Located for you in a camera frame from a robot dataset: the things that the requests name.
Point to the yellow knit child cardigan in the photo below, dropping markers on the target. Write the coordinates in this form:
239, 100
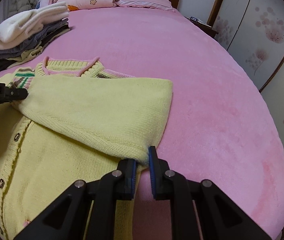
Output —
77, 122

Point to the black folded garment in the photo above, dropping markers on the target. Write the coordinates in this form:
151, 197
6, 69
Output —
6, 64

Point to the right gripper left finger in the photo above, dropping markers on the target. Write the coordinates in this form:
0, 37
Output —
85, 210

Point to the items on nightstand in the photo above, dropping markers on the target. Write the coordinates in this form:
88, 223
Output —
194, 19

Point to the light green folded garment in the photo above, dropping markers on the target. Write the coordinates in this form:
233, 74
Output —
28, 55

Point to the green puffer jacket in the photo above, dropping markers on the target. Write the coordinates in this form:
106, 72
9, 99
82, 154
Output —
17, 6

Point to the dark wooden nightstand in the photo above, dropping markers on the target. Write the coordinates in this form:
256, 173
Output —
205, 28

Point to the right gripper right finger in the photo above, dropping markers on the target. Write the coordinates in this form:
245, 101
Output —
199, 210

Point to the pink pillow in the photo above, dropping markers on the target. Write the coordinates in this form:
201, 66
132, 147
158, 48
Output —
152, 4

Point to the white fleece folded garment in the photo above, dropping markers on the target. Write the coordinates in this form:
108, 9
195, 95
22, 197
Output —
21, 26

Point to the floral wardrobe door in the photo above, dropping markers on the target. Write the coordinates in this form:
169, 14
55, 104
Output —
252, 31

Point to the grey folded garment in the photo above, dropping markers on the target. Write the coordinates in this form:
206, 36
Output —
42, 38

